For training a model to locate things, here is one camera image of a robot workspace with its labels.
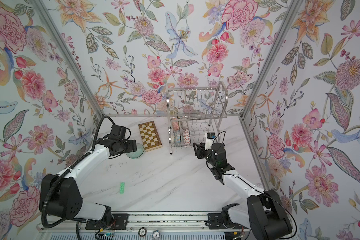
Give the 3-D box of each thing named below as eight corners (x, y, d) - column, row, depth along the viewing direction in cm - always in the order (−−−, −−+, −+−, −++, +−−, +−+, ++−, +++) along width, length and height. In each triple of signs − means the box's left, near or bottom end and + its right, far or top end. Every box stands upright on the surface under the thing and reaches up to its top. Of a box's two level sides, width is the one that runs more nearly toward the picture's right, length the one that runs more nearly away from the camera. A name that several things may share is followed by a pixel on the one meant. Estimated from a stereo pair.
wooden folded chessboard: (144, 152, 101) (144, 149, 99) (138, 127, 116) (137, 124, 114) (162, 146, 104) (162, 144, 102) (154, 123, 119) (153, 120, 116)
